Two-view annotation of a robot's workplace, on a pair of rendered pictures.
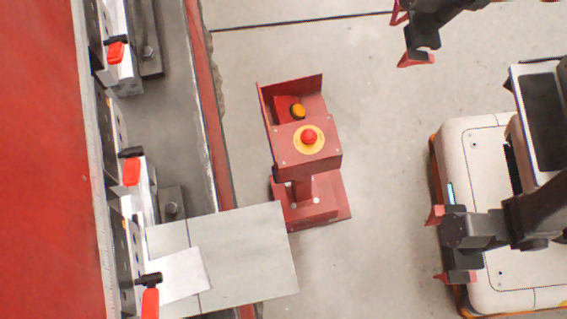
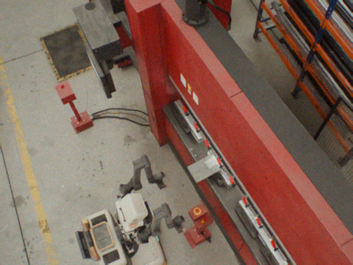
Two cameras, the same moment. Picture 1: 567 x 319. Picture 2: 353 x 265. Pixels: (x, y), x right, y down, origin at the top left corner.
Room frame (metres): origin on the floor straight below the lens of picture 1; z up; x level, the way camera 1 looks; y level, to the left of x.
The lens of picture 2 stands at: (1.43, -0.54, 4.44)
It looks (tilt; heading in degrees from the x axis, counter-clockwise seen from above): 63 degrees down; 160
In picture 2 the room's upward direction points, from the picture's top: 4 degrees counter-clockwise
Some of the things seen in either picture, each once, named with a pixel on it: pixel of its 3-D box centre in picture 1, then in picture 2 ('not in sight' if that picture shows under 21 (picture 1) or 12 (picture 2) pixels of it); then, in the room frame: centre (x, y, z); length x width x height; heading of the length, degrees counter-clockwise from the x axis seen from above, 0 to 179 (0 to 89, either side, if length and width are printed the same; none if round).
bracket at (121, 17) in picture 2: not in sight; (121, 32); (-1.08, -0.10, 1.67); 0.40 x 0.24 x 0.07; 5
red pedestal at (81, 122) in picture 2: not in sight; (73, 107); (-1.37, -0.84, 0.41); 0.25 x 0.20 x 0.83; 95
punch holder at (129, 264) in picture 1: (104, 270); (217, 147); (0.16, 0.28, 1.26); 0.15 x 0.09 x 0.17; 5
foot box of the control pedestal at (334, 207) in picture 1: (310, 194); (197, 234); (0.54, -0.08, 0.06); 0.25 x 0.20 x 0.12; 97
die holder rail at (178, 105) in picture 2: not in sight; (188, 120); (-0.36, 0.24, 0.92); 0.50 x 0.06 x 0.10; 5
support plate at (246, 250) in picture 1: (220, 260); (203, 168); (0.20, 0.14, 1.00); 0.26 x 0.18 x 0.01; 95
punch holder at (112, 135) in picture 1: (89, 144); (229, 165); (0.36, 0.30, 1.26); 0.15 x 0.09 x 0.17; 5
